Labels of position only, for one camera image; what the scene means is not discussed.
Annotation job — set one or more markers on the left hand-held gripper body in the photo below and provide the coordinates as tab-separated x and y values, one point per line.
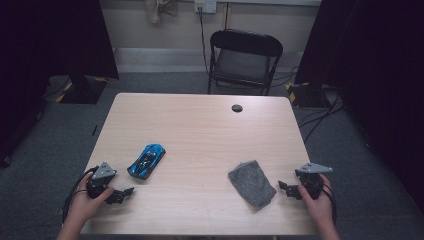
101	173

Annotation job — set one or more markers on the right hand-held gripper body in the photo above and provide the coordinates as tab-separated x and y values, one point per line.
311	168

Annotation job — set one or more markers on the blue toy car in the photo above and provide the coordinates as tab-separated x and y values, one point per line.
146	161

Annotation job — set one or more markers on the person's right hand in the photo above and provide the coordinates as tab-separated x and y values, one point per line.
320	208

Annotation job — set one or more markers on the person's left hand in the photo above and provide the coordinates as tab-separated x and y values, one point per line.
80	206

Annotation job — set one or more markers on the black stand base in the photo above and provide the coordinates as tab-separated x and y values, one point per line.
81	91
306	95

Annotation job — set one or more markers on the black table grommet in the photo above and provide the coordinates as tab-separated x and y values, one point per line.
237	108

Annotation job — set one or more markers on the black curtain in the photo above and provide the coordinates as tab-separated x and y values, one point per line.
50	50
373	66

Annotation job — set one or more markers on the black folding chair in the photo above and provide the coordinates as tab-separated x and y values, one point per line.
245	63

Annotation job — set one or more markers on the beige hanging cloth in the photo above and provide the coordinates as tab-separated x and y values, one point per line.
160	8

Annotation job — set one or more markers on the white wall socket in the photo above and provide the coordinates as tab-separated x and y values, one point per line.
205	6

